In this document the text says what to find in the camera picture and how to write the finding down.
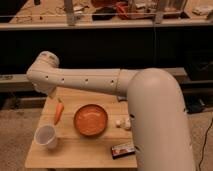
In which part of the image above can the black object on shelf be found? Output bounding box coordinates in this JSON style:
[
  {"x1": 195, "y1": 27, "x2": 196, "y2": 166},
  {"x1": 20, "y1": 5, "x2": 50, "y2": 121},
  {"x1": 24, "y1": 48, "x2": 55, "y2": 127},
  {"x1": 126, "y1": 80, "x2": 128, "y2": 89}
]
[{"x1": 92, "y1": 7, "x2": 116, "y2": 21}]

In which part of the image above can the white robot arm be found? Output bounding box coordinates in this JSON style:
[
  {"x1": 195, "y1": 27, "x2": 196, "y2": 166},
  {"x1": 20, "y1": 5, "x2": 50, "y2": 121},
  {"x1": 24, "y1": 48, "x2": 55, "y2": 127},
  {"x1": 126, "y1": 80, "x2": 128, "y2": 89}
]
[{"x1": 26, "y1": 51, "x2": 196, "y2": 171}]

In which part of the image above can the orange round plate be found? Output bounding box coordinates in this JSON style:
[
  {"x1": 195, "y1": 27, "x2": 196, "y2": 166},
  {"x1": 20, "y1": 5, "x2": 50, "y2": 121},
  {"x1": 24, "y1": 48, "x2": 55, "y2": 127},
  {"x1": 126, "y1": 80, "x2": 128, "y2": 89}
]
[{"x1": 73, "y1": 104, "x2": 108, "y2": 137}]

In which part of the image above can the orange carrot-shaped pepper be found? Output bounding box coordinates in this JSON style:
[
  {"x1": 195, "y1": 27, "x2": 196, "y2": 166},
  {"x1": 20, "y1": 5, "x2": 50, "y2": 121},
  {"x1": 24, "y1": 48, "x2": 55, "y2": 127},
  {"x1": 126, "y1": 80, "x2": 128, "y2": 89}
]
[{"x1": 54, "y1": 99, "x2": 64, "y2": 125}]

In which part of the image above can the black box on floor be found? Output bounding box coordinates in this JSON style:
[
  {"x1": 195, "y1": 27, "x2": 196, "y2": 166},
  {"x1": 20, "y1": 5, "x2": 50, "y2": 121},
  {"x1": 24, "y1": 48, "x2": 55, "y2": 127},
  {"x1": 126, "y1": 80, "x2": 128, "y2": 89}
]
[{"x1": 186, "y1": 99, "x2": 204, "y2": 114}]

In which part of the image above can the white plastic bottle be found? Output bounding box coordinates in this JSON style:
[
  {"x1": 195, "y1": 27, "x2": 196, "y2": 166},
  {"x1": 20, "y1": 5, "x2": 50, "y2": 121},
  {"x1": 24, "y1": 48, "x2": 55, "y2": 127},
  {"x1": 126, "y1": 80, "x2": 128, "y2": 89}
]
[{"x1": 115, "y1": 118, "x2": 131, "y2": 131}]

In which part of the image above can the black cable on floor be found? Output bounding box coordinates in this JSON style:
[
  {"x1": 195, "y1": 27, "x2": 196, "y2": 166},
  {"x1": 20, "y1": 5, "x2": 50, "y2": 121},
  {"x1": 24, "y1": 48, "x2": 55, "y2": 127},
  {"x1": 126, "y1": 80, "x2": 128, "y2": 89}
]
[{"x1": 198, "y1": 113, "x2": 213, "y2": 171}]

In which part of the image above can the grey metal shelf rail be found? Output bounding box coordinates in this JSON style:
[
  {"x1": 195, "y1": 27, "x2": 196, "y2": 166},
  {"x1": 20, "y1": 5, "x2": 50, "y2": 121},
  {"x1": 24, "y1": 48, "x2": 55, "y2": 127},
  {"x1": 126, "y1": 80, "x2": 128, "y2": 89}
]
[{"x1": 0, "y1": 68, "x2": 187, "y2": 85}]

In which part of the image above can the black and white snack box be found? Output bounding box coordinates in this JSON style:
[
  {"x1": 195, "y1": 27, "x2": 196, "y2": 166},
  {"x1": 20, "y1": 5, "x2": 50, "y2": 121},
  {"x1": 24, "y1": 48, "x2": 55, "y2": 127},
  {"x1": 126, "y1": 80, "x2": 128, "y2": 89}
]
[{"x1": 111, "y1": 142, "x2": 135, "y2": 159}]

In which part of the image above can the red container on shelf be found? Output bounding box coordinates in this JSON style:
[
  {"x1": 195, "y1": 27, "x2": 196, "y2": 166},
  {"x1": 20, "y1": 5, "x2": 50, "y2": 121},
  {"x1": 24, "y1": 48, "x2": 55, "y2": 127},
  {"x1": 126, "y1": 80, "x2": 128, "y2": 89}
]
[{"x1": 116, "y1": 2, "x2": 139, "y2": 20}]

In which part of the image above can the wooden table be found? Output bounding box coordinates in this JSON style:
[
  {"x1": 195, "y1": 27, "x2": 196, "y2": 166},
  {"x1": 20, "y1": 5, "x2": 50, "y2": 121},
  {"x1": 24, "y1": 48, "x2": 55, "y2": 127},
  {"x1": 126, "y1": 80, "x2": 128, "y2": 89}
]
[{"x1": 25, "y1": 88, "x2": 137, "y2": 170}]

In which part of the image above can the white ceramic cup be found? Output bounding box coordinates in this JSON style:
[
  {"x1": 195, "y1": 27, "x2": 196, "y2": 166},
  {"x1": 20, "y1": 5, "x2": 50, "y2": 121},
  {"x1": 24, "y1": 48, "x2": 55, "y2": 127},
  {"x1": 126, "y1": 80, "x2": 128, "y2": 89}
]
[{"x1": 34, "y1": 125, "x2": 58, "y2": 149}]

